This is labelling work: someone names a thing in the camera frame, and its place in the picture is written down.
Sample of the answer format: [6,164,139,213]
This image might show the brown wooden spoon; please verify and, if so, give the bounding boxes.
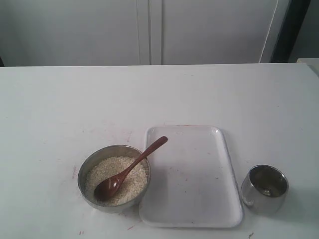
[94,136,168,202]

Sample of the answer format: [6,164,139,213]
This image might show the dark vertical post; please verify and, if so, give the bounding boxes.
[270,0,311,63]

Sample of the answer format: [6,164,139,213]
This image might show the white rectangular plastic tray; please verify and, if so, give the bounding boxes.
[139,125,243,229]

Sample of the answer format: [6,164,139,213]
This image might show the white uncooked rice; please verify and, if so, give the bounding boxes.
[85,156,148,207]

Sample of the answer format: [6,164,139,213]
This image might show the white cabinet doors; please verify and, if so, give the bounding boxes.
[0,0,289,66]

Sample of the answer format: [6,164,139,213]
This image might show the large steel rice bowl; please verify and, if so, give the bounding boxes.
[77,145,151,213]

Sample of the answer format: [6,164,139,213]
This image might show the small metal cup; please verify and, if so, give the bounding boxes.
[240,164,289,215]

